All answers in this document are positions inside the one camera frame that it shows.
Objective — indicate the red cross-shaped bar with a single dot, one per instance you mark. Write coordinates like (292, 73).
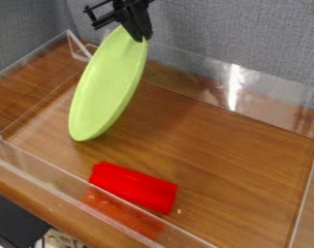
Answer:
(134, 186)

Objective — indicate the clear acrylic corner bracket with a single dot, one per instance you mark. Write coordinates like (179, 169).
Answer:
(81, 51)

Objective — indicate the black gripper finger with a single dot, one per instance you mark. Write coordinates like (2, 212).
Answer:
(130, 22)
(142, 20)

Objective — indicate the green round plate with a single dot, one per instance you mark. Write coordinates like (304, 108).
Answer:
(108, 85)

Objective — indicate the clear acrylic enclosure wall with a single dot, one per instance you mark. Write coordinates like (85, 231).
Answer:
(224, 131)

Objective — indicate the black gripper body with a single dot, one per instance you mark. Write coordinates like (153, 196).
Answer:
(113, 16)

